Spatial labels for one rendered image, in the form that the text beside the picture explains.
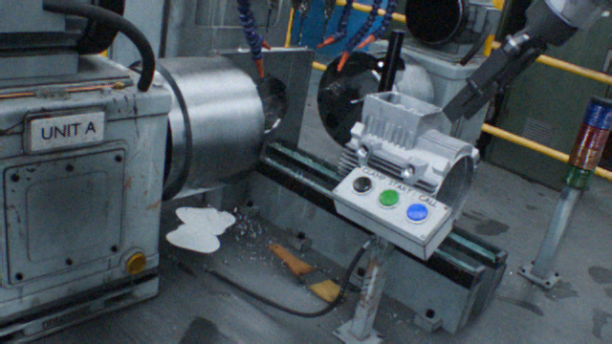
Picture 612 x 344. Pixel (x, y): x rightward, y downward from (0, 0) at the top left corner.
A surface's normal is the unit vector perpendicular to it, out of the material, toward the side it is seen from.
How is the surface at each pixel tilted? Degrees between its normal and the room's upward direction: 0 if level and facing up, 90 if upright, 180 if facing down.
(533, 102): 90
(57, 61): 90
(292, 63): 90
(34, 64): 90
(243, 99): 51
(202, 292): 0
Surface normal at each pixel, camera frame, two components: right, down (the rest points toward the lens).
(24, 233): 0.72, 0.38
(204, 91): 0.59, -0.46
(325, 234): -0.67, 0.17
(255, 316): 0.18, -0.91
